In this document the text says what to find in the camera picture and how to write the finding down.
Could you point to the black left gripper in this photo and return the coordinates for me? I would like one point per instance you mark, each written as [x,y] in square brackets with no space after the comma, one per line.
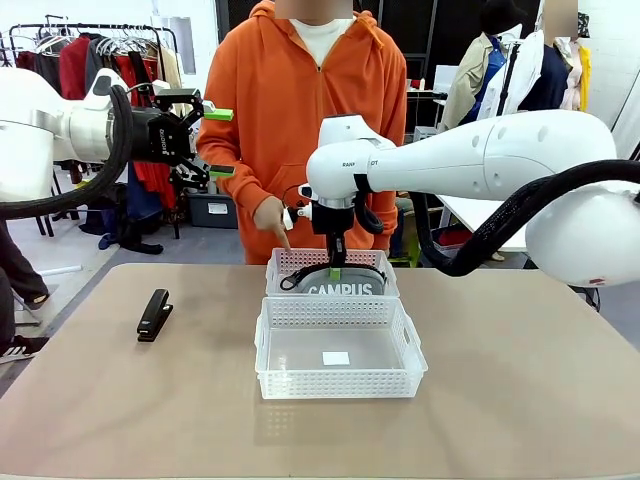
[160,137]

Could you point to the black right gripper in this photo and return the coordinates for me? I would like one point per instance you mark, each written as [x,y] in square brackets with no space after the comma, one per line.
[332,217]

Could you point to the grey CAMPUS pencil case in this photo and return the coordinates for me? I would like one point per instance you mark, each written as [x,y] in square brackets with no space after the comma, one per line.
[340,285]

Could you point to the black stapler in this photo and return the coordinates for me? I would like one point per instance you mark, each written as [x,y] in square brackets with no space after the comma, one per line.
[154,316]

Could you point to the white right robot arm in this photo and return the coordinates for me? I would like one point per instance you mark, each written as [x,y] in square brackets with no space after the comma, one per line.
[475,155]

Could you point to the person's right hand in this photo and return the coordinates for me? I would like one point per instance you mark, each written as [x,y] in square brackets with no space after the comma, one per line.
[267,212]

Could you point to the white perforated plastic basket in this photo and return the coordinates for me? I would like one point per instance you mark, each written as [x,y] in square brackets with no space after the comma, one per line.
[310,257]
[340,377]

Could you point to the person in orange hoodie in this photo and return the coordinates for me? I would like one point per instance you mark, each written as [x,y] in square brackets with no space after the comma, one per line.
[280,110]

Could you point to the grey storage bin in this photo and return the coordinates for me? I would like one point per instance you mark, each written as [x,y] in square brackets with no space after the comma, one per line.
[215,210]

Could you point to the clear bin with red contents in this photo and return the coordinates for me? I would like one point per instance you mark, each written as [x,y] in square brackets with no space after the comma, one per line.
[445,240]

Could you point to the white table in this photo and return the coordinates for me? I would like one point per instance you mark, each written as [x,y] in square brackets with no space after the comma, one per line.
[480,215]

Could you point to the black clothes rack with garments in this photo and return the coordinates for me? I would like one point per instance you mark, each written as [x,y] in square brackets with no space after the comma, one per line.
[75,65]

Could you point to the mannequin in beige coat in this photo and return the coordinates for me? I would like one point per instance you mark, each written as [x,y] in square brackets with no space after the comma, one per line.
[472,70]

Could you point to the bystander in dark trousers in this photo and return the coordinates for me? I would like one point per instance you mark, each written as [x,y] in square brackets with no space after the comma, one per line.
[15,280]

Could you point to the mannequin in white coat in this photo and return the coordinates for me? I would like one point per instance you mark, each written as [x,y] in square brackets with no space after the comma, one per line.
[550,70]

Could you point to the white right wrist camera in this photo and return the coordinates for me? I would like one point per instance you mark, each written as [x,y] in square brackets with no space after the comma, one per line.
[290,217]

